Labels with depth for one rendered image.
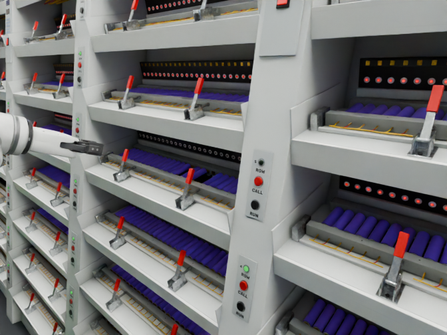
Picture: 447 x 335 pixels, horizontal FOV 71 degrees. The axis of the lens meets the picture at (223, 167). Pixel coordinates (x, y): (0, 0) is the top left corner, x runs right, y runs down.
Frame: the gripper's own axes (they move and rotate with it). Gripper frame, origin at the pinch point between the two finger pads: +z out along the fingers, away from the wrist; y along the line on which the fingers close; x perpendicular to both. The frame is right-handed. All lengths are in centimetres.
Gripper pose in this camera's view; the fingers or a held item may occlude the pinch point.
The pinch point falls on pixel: (91, 147)
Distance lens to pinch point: 87.2
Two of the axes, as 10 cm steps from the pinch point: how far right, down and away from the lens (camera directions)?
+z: 6.3, 1.0, 7.7
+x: 2.3, -9.7, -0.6
